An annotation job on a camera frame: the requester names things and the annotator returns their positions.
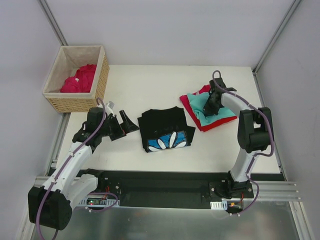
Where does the teal t-shirt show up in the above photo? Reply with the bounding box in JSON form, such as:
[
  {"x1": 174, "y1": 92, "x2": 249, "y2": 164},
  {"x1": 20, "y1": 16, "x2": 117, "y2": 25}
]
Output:
[{"x1": 187, "y1": 92, "x2": 237, "y2": 127}]

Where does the red t-shirt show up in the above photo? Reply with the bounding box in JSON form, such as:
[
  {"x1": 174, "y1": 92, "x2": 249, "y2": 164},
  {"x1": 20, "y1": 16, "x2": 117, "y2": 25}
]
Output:
[{"x1": 179, "y1": 84, "x2": 237, "y2": 132}]

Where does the black daisy print t-shirt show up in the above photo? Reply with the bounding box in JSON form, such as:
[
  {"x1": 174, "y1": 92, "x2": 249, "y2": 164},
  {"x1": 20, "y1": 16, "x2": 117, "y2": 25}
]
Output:
[{"x1": 137, "y1": 106, "x2": 196, "y2": 153}]

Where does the wicker basket with liner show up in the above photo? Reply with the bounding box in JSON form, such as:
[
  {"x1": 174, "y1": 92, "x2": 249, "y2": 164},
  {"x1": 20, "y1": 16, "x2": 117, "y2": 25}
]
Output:
[{"x1": 42, "y1": 45, "x2": 110, "y2": 113}]

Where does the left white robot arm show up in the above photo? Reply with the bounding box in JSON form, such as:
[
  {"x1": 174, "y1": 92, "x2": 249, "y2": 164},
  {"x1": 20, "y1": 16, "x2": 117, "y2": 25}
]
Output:
[{"x1": 27, "y1": 106, "x2": 139, "y2": 231}]

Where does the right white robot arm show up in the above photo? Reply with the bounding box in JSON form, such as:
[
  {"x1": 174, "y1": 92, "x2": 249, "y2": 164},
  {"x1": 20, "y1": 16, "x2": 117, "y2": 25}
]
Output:
[{"x1": 203, "y1": 77, "x2": 274, "y2": 199}]

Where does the pink t-shirt in basket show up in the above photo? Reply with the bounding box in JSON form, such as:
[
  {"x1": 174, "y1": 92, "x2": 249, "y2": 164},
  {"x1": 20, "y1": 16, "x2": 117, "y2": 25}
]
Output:
[{"x1": 60, "y1": 64, "x2": 97, "y2": 93}]

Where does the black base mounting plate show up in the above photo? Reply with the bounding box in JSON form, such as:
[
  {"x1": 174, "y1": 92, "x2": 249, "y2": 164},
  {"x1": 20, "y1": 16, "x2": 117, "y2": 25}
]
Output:
[{"x1": 79, "y1": 168, "x2": 254, "y2": 209}]

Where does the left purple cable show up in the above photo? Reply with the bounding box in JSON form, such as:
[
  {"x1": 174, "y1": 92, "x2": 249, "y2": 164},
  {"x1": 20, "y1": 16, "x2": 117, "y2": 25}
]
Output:
[{"x1": 36, "y1": 97, "x2": 118, "y2": 240}]

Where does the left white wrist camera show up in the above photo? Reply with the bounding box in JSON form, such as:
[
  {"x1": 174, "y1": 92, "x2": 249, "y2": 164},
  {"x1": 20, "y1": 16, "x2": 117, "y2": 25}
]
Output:
[{"x1": 104, "y1": 101, "x2": 115, "y2": 115}]

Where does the left white cable duct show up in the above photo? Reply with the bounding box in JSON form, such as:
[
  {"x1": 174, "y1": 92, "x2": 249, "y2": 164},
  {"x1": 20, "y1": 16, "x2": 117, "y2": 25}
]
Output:
[{"x1": 77, "y1": 197, "x2": 120, "y2": 208}]

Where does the white cable duct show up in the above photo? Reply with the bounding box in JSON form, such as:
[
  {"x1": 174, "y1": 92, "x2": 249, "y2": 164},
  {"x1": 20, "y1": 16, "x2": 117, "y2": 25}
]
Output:
[
  {"x1": 210, "y1": 200, "x2": 228, "y2": 211},
  {"x1": 77, "y1": 197, "x2": 120, "y2": 208}
]

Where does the right white cable duct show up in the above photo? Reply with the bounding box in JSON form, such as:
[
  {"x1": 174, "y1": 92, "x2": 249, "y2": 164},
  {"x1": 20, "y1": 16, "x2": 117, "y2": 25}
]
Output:
[{"x1": 210, "y1": 200, "x2": 228, "y2": 211}]

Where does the right aluminium frame post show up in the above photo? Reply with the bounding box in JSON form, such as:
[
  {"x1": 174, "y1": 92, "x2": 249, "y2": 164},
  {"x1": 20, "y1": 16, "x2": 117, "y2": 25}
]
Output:
[{"x1": 252, "y1": 0, "x2": 303, "y2": 76}]

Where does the aluminium frame post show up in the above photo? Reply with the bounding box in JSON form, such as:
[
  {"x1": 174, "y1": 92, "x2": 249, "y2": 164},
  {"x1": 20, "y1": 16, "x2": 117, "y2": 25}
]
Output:
[
  {"x1": 37, "y1": 0, "x2": 68, "y2": 46},
  {"x1": 252, "y1": 0, "x2": 303, "y2": 76}
]

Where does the left aluminium frame post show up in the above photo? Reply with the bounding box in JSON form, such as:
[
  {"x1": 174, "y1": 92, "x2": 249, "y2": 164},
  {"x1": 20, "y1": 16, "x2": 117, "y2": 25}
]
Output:
[{"x1": 37, "y1": 0, "x2": 68, "y2": 46}]

